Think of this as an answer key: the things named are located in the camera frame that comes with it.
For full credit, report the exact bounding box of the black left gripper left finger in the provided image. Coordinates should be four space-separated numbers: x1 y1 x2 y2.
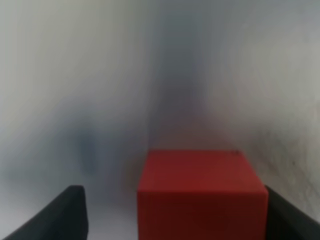
5 185 89 240

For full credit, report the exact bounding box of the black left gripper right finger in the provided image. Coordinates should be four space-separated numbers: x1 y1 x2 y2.
265 186 320 240

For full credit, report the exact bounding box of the red cube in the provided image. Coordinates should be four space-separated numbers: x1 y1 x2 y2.
137 150 269 240

